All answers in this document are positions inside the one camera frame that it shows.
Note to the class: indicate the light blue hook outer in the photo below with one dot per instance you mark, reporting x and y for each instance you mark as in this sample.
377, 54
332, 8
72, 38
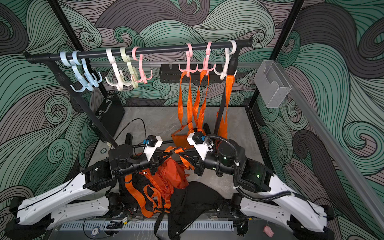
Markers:
72, 63

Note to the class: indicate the white hook right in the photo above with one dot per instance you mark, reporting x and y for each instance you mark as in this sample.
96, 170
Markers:
228, 53

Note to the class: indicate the light blue hook inner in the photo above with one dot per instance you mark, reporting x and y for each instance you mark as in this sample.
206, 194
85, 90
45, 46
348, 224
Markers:
91, 77

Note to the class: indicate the white slotted cable duct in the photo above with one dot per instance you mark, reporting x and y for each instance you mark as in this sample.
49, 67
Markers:
198, 225

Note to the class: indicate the clear mesh wall bin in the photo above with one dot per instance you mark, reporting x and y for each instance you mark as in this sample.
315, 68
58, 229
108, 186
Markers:
273, 83

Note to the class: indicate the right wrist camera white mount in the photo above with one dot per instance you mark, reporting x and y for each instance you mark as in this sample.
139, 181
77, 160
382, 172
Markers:
197, 140

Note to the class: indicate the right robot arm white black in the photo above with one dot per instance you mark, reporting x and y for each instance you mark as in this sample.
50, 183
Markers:
259, 192

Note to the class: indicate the pink hook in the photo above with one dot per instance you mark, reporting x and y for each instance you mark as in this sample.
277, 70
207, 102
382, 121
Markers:
189, 54
143, 77
205, 69

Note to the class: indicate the pale green hook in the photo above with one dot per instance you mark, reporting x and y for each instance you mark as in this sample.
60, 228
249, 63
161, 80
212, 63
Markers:
132, 70

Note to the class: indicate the white hook left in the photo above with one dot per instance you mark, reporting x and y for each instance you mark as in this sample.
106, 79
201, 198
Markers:
119, 75

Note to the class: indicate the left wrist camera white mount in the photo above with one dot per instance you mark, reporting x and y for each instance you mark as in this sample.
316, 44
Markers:
151, 144

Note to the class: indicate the black perforated wall bracket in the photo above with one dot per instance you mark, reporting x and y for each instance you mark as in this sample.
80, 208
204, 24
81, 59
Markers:
172, 74

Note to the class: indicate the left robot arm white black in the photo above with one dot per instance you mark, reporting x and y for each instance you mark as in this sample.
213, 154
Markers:
36, 215

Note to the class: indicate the pink small object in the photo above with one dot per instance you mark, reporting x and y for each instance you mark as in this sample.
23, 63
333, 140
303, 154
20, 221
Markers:
268, 231

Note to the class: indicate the light blue hook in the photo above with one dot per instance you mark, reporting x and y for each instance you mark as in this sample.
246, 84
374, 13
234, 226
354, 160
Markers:
72, 63
91, 77

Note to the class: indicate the black clothes rack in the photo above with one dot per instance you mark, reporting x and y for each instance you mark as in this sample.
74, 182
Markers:
63, 80

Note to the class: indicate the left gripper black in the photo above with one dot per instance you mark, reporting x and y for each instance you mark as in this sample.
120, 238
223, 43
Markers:
157, 162

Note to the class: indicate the white hook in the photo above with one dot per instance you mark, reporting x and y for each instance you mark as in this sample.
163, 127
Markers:
228, 53
119, 75

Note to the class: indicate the black box on wall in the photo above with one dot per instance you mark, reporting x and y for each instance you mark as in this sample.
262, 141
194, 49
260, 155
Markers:
110, 113

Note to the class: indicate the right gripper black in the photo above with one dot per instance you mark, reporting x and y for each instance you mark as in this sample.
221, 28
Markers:
201, 164

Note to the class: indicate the orange fanny pack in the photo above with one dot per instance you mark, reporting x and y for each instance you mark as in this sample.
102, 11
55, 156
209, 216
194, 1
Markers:
223, 127

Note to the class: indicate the red orange black backpack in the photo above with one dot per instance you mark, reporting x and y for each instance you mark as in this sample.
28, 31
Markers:
153, 192

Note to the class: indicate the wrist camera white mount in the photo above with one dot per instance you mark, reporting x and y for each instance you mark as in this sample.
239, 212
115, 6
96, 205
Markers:
151, 144
197, 140

